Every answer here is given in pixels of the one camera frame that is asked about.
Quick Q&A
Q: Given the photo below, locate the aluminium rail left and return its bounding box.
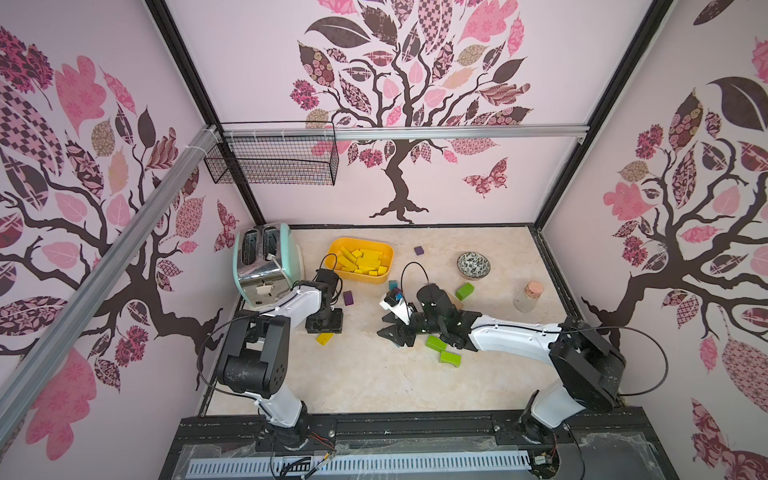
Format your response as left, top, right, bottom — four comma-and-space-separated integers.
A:
0, 124, 220, 433

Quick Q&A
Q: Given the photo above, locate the green block far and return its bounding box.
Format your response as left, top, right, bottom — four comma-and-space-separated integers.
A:
455, 282, 475, 301

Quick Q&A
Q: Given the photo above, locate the aluminium rail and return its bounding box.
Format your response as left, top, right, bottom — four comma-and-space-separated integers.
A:
0, 124, 220, 433
223, 124, 590, 141

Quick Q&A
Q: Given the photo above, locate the aluminium rail back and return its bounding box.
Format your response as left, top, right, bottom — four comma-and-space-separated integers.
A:
223, 124, 590, 141

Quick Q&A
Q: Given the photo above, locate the green block front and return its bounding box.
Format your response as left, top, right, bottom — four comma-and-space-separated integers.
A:
439, 351, 462, 368

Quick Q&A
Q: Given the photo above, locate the black wire basket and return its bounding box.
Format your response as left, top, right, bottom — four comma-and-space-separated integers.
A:
205, 120, 340, 186

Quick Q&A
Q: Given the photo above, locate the yellow horizontal mid block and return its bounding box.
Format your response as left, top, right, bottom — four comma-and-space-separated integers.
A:
356, 258, 381, 271

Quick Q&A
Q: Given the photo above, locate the yellow plastic tray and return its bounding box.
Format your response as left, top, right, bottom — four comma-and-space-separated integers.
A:
322, 237, 394, 284

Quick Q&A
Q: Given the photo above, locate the patterned ceramic bowl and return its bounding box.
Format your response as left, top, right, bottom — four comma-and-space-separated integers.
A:
457, 252, 491, 280

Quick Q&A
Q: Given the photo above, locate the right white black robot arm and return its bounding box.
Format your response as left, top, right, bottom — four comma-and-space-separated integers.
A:
378, 283, 627, 444

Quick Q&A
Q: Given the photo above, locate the long yellow diagonal block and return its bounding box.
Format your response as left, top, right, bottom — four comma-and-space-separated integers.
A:
316, 333, 334, 346

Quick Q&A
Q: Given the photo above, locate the white slotted cable duct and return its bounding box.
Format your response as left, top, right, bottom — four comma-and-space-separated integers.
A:
183, 451, 531, 479

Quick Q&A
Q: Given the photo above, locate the green block centre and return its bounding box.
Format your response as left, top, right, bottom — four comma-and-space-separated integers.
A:
425, 335, 447, 352

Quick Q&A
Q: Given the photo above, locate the mint chrome toaster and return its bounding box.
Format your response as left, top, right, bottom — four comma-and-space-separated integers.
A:
232, 222, 305, 308

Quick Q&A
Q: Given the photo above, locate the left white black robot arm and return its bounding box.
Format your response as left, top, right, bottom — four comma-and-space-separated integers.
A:
197, 268, 343, 450

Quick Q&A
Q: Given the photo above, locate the green block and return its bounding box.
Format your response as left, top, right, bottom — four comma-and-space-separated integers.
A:
455, 282, 475, 301
439, 351, 462, 368
425, 335, 447, 352

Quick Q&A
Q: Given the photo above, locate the black base frame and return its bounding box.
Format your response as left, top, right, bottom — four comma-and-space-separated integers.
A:
159, 407, 678, 479

